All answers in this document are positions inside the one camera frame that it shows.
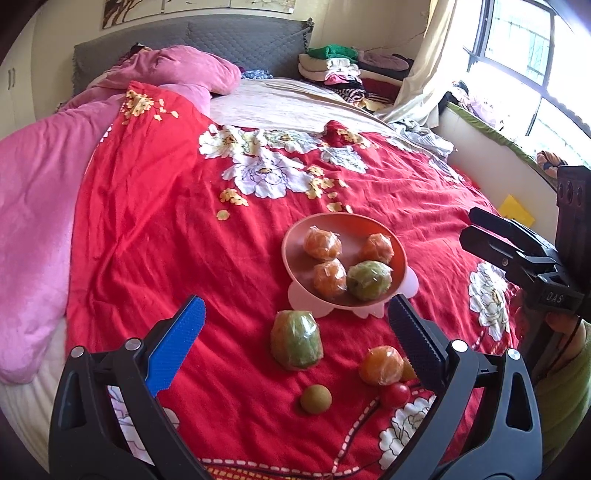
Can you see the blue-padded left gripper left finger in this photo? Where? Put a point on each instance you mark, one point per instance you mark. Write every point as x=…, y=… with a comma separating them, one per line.
x=86, y=441

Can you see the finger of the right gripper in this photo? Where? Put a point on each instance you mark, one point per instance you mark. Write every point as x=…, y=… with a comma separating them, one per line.
x=533, y=279
x=504, y=242

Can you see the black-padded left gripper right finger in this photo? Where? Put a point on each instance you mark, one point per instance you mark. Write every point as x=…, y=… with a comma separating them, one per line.
x=505, y=440

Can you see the red tomato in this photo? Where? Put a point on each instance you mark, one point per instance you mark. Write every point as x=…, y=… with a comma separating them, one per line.
x=395, y=396

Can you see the round green mango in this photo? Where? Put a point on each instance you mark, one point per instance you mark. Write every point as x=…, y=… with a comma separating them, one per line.
x=369, y=280

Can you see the brown kiwi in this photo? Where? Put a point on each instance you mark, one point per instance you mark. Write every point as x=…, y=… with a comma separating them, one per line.
x=316, y=399
x=408, y=373

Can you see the large orange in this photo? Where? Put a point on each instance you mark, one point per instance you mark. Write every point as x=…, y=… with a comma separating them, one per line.
x=322, y=244

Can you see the tall green mango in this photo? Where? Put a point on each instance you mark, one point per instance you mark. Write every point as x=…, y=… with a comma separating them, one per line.
x=295, y=340

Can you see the green sleeve forearm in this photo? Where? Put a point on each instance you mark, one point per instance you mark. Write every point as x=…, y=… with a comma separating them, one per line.
x=563, y=401

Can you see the person's right hand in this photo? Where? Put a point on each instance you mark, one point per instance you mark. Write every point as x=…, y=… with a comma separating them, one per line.
x=571, y=328

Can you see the yellow paper note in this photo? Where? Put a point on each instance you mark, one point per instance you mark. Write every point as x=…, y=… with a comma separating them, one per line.
x=512, y=209

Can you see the patterned cushion on sill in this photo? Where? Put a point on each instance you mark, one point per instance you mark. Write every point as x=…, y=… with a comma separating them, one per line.
x=549, y=162

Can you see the pink plastic fruit plate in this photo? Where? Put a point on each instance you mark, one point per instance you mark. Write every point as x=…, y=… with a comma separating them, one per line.
x=353, y=231

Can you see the cream curtain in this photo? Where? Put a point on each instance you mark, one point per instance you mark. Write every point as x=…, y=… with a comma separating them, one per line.
x=442, y=58

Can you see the pile of folded clothes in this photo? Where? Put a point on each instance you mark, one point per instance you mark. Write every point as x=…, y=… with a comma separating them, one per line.
x=368, y=79

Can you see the pink quilt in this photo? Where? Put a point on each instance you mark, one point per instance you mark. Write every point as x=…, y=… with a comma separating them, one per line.
x=42, y=166

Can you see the cream bed sheet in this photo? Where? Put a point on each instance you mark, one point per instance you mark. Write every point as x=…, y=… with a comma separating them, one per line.
x=290, y=104

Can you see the grey padded headboard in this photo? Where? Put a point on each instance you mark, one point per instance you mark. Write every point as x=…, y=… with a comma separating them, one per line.
x=251, y=42

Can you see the window frame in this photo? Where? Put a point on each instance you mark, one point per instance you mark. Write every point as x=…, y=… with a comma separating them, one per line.
x=526, y=61

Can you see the floral wall painting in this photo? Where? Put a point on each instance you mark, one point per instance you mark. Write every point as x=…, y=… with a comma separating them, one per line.
x=118, y=12

